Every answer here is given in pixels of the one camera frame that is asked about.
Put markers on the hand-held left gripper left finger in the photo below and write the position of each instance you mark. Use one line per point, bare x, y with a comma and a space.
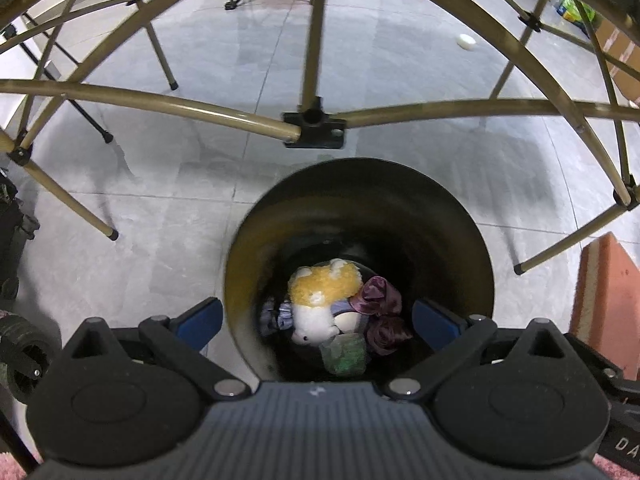
200, 321

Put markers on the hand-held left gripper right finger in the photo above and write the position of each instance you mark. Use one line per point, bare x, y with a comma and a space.
435, 326

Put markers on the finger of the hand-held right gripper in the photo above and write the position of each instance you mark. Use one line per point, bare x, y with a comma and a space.
595, 360

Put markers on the pink satin bow scrunchie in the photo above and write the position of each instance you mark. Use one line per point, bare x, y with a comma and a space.
382, 310

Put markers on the pink and tan sponge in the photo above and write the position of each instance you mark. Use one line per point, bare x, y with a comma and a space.
610, 295

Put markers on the blue striped cloth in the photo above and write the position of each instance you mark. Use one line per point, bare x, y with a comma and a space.
277, 317

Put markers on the yellow and white plush toy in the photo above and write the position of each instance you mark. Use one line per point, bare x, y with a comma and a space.
320, 295

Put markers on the black round trash bin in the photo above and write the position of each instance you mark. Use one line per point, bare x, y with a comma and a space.
360, 200

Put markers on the black wheeled cart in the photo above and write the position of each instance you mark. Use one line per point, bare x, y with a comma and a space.
25, 355

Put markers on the black tripod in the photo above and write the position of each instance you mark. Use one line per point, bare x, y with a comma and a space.
85, 115

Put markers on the pink rug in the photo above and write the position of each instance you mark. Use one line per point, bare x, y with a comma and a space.
10, 467

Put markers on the small white round item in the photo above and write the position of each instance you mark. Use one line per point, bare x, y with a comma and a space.
467, 42

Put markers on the brown cardboard box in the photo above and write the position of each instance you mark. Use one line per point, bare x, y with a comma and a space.
620, 60

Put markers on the green bag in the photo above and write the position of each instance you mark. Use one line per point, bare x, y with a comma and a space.
575, 7

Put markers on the tan metal table frame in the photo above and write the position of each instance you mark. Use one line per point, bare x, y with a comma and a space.
315, 130

